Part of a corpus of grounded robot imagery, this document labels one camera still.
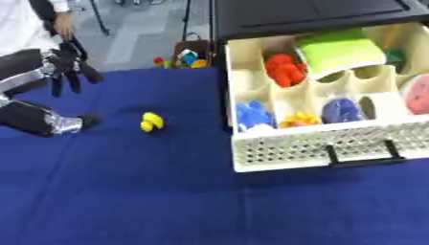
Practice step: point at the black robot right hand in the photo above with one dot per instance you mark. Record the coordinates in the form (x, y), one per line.
(89, 121)

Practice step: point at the person's hand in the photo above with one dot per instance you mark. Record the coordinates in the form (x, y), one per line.
(64, 25)

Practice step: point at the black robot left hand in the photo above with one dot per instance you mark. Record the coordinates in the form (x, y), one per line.
(70, 65)

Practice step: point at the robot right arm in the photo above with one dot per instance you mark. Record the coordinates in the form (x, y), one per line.
(28, 118)

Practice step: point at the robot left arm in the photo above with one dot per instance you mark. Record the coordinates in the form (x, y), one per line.
(22, 75)

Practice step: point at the pale compartment drawer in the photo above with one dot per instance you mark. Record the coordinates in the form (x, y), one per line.
(301, 150)

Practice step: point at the black stand leg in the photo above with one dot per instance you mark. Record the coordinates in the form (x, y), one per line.
(185, 19)
(99, 17)

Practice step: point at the person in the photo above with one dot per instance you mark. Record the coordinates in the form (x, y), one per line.
(19, 22)

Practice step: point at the small red toy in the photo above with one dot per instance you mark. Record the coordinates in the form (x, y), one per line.
(158, 60)

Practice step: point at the small green toy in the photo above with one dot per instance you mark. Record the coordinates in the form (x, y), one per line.
(167, 64)

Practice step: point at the blue and white toy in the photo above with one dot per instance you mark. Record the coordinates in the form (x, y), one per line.
(188, 56)

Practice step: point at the small yellow toy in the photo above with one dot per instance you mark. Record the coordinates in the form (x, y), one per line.
(199, 64)

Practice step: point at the brown bag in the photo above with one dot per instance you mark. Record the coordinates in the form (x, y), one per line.
(194, 44)

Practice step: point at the yellow and orange toy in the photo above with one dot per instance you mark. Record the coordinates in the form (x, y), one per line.
(300, 120)

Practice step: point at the black cabinet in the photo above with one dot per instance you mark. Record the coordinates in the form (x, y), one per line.
(313, 16)

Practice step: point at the purple-blue toy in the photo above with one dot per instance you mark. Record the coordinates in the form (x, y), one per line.
(342, 111)

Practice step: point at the green and white curved block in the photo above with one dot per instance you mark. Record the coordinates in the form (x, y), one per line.
(341, 52)

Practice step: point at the dark green toy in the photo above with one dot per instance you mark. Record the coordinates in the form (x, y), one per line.
(395, 56)

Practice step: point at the pink round toy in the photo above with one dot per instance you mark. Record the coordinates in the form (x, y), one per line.
(418, 94)

